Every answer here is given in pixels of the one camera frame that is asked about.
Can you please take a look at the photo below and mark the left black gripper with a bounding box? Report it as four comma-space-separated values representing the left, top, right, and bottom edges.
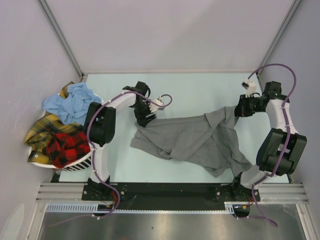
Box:
131, 99, 156, 127

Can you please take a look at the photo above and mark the grey long sleeve shirt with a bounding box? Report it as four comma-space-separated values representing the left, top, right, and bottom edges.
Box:
130, 106, 253, 178

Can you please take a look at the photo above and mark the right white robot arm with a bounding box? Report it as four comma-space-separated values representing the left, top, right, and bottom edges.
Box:
230, 79, 307, 201

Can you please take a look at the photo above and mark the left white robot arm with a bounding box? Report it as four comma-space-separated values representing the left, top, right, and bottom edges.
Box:
84, 81, 156, 200

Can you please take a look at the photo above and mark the light blue shirt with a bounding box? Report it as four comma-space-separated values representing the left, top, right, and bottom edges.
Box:
43, 82, 102, 126

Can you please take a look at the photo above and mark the white laundry basket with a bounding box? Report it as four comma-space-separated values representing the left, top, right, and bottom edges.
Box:
29, 109, 93, 173

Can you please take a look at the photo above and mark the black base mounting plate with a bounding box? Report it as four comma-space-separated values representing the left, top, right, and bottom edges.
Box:
81, 182, 260, 211

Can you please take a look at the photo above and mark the red black plaid shirt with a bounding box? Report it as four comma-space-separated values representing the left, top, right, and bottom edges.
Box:
42, 131, 91, 169

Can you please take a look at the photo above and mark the yellow plaid shirt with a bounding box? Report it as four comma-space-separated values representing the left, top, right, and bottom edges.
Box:
24, 82, 90, 169

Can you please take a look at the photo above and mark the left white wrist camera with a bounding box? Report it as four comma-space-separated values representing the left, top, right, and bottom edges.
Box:
149, 96, 165, 114

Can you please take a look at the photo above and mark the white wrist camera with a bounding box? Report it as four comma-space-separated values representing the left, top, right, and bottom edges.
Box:
149, 96, 165, 114
241, 79, 257, 98

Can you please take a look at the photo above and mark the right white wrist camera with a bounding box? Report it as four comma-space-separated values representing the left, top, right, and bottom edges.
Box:
241, 79, 257, 98

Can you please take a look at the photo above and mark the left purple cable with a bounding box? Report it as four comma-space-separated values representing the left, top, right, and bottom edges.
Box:
87, 90, 173, 198

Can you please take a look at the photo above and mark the right aluminium frame post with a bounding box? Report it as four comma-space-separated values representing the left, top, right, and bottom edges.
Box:
255, 0, 303, 76

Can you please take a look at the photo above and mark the aluminium frame post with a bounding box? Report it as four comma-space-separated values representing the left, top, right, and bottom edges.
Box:
37, 0, 84, 80
255, 0, 303, 76

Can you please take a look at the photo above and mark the aluminium front rail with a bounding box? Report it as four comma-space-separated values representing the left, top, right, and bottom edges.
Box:
28, 183, 320, 240

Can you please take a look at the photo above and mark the left aluminium frame post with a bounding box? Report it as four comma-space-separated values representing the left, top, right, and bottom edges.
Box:
37, 0, 84, 80

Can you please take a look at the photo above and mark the white slotted cable duct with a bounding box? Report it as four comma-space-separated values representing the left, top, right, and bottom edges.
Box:
45, 203, 234, 215

